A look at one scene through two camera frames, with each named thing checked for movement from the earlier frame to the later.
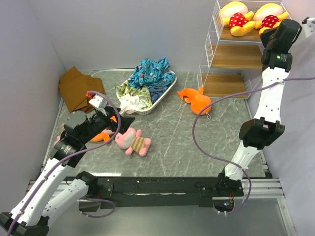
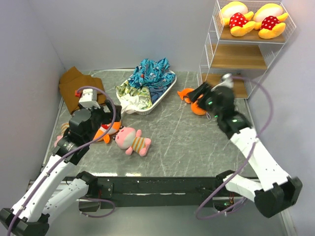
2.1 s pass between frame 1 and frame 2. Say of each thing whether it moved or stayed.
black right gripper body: moved
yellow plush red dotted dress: stayed
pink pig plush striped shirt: stayed
